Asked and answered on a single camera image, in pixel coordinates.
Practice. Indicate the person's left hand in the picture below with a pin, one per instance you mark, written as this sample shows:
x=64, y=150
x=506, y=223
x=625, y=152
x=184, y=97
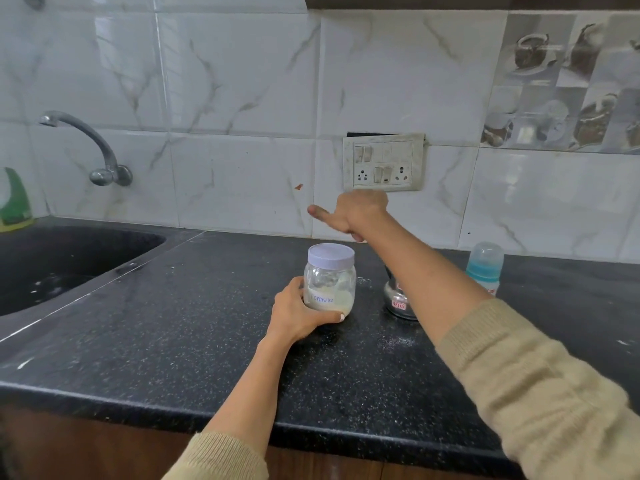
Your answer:
x=292, y=314

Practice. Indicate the person's right hand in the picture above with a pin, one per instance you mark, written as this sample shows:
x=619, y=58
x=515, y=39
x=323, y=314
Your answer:
x=357, y=212

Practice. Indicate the glass jar with white powder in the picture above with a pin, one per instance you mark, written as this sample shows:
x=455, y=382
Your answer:
x=330, y=292

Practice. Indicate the lavender plastic jar lid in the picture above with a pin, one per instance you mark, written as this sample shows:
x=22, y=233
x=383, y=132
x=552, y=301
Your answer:
x=331, y=256

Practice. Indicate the small steel kettle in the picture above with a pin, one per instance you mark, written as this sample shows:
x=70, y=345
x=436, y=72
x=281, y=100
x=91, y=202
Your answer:
x=397, y=299

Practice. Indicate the clear bottle dome cap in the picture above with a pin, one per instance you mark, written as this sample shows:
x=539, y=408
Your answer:
x=486, y=254

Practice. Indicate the blue collar with nipple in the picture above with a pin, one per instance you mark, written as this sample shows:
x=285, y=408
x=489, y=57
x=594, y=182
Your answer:
x=482, y=273

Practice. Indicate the clear printed baby bottle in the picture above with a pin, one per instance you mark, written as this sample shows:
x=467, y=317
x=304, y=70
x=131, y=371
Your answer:
x=492, y=288

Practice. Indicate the person's right forearm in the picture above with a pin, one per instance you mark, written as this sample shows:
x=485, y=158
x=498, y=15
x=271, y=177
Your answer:
x=490, y=334

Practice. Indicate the person's left forearm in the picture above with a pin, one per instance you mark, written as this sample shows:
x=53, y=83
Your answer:
x=235, y=409

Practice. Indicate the dish soap bottle green label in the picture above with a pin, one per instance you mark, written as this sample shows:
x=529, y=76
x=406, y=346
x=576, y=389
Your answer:
x=15, y=202

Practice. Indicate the brown wooden cabinet door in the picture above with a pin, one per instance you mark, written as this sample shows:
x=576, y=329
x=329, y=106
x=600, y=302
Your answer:
x=440, y=472
x=100, y=444

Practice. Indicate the dark overhead cabinet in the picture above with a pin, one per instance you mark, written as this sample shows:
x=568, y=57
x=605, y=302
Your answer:
x=450, y=0

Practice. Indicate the black kitchen sink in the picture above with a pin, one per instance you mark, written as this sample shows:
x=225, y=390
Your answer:
x=65, y=264

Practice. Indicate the white switch socket board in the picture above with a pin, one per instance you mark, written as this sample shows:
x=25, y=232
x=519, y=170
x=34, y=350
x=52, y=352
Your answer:
x=384, y=163

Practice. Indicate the curved steel wall tap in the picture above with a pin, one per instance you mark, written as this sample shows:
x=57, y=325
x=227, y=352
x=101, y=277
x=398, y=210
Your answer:
x=107, y=154

